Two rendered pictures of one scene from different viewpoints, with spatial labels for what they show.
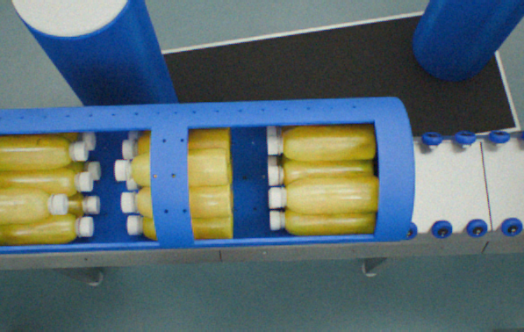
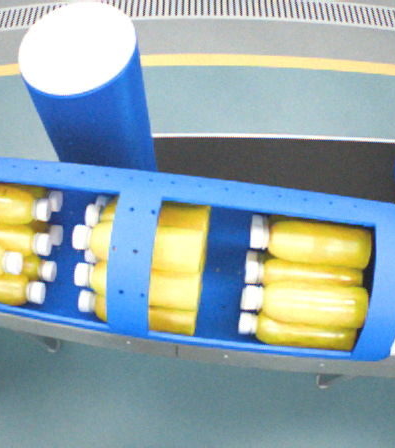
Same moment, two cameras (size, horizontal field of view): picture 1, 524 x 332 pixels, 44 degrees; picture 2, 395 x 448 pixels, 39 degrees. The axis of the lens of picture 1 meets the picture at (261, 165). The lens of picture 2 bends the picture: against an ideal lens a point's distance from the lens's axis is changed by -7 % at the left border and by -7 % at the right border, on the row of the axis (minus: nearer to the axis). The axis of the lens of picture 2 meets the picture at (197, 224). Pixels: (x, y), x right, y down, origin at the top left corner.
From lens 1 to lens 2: 0.27 m
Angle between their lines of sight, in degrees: 5
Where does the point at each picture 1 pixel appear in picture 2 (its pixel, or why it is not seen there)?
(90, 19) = (84, 80)
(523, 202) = not seen: outside the picture
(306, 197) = (287, 301)
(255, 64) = (244, 160)
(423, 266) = (372, 383)
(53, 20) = (49, 78)
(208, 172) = (177, 255)
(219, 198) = (186, 288)
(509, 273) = not seen: outside the picture
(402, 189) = (393, 305)
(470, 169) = not seen: outside the picture
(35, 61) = (35, 131)
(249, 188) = (221, 283)
